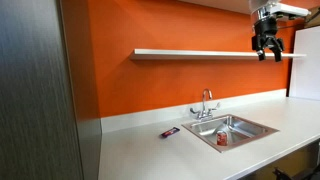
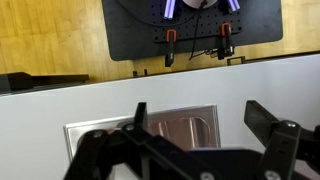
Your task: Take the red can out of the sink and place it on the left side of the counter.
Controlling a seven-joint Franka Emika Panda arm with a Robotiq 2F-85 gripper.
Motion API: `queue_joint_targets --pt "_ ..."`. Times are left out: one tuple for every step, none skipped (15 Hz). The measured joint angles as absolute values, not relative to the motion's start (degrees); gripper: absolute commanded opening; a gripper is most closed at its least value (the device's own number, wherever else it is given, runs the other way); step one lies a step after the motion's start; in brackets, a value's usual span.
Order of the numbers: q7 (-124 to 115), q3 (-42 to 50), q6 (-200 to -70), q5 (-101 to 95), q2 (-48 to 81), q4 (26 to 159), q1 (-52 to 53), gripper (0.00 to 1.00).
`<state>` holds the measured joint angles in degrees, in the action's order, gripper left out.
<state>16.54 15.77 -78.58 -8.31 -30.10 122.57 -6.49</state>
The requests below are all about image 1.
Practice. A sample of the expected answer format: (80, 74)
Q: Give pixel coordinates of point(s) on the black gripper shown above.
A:
(265, 33)

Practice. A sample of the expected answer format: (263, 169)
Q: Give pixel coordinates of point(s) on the red soda can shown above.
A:
(221, 137)

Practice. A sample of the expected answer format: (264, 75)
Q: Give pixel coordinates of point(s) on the stainless steel sink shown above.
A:
(230, 131)

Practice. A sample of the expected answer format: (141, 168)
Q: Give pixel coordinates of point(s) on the white counter backsplash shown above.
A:
(160, 115)

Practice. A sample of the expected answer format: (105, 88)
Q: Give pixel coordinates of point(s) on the white board panel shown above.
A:
(306, 63)

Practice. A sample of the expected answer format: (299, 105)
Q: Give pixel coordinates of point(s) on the chrome faucet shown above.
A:
(205, 111)

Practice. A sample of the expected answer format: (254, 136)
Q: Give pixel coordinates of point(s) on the purple candy bar wrapper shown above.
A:
(170, 132)

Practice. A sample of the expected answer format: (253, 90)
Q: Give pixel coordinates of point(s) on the dark wood cabinet panel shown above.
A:
(40, 90)

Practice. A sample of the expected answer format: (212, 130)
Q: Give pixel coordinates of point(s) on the white wall shelf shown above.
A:
(200, 54)

